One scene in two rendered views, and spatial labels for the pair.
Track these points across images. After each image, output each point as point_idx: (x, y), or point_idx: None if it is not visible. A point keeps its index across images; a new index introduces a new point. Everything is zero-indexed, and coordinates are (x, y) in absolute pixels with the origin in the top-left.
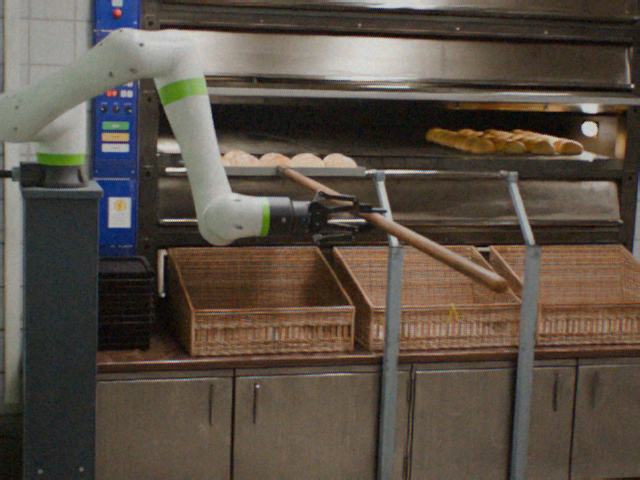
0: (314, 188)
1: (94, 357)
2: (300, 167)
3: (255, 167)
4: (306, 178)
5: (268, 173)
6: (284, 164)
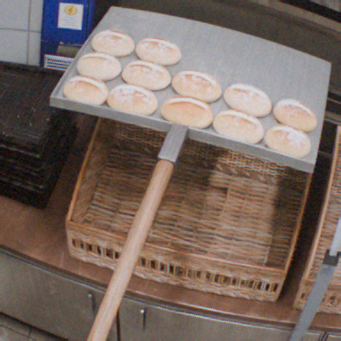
0: (94, 321)
1: None
2: (212, 134)
3: (136, 116)
4: (122, 265)
5: (157, 128)
6: (182, 127)
